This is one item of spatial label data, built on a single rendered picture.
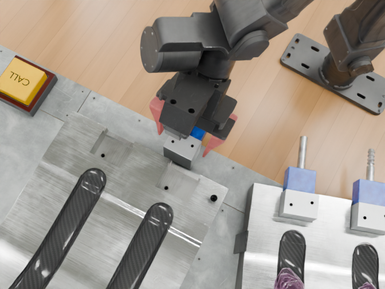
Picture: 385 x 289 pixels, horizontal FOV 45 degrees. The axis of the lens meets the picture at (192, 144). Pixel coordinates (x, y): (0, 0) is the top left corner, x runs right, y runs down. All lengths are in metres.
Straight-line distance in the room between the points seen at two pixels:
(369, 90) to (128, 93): 0.42
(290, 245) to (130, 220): 0.24
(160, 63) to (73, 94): 0.29
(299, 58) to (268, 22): 0.33
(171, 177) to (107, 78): 0.23
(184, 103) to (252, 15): 0.13
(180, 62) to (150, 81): 0.25
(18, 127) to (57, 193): 0.18
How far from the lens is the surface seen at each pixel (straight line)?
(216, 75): 0.62
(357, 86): 0.88
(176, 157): 0.75
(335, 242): 0.73
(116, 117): 0.80
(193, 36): 0.57
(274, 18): 0.55
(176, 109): 0.57
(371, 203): 0.75
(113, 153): 0.72
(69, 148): 0.70
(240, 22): 0.54
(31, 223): 0.69
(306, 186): 0.72
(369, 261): 0.75
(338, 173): 0.82
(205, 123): 0.65
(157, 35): 0.56
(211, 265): 0.75
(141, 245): 0.67
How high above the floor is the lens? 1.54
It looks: 72 degrees down
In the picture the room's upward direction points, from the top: 8 degrees clockwise
